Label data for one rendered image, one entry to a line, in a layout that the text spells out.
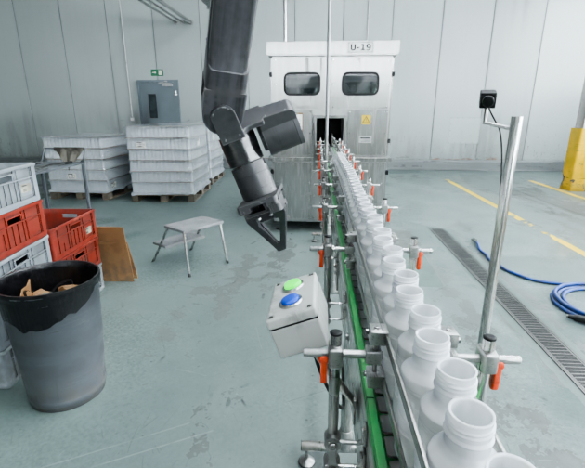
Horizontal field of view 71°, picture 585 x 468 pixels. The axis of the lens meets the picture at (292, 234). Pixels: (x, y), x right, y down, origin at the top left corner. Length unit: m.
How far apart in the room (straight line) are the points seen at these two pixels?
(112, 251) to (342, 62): 3.00
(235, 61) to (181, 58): 10.25
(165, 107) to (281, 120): 10.26
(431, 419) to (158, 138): 6.45
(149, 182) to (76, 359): 4.87
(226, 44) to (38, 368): 1.94
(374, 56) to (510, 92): 6.70
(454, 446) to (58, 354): 1.99
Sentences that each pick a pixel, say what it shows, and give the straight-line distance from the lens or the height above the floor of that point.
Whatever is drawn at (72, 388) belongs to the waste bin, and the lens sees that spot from 2.35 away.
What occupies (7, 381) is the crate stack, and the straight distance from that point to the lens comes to 2.71.
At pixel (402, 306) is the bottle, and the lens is 0.58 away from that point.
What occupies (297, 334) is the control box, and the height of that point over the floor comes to 1.08.
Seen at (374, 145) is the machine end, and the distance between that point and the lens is 4.80.
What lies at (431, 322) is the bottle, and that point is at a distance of 0.53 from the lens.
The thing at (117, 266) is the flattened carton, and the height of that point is 0.14.
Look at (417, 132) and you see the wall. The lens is 10.54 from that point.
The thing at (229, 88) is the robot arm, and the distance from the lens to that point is 0.58.
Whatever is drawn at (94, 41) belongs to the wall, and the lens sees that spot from 11.65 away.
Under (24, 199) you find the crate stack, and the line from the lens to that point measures 2.76.
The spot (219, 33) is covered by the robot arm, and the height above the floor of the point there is 1.49.
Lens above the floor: 1.40
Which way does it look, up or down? 17 degrees down
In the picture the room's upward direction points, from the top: straight up
